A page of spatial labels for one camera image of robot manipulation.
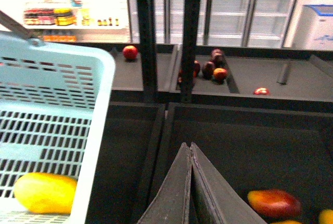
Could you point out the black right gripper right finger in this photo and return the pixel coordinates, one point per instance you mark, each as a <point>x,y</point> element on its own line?
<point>215,201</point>

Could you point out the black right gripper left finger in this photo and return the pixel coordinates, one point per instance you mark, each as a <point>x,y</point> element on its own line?
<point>172,201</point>

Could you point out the light teal plastic basket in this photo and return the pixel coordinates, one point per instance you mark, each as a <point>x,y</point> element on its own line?
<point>54,102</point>

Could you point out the brown basket handle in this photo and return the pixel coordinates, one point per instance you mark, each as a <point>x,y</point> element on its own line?
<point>15,27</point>

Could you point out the red yellow mango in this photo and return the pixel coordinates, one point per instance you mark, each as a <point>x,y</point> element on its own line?
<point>274,203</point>

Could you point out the glass display fridge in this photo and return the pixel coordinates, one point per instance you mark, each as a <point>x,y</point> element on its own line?
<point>231,23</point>

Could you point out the white chest freezer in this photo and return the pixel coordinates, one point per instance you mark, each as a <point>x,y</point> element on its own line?
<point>314,28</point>

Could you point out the white grocery shelf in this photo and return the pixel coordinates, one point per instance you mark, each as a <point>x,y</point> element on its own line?
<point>90,20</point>

